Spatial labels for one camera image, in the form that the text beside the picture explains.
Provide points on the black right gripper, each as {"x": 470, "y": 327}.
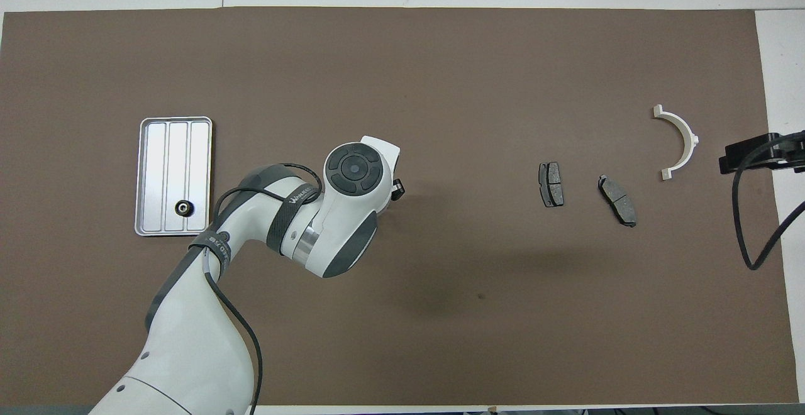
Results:
{"x": 755, "y": 154}

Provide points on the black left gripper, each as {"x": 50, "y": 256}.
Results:
{"x": 399, "y": 190}

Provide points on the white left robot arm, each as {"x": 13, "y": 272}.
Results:
{"x": 188, "y": 339}

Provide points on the silver metal tray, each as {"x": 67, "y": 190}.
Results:
{"x": 173, "y": 163}

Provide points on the brown table mat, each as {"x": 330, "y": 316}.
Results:
{"x": 440, "y": 314}

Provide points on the long dark brake pad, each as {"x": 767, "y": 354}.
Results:
{"x": 617, "y": 201}

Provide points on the short dark brake pad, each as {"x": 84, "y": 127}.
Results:
{"x": 551, "y": 183}

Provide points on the white semicircular bracket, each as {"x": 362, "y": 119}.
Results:
{"x": 690, "y": 144}

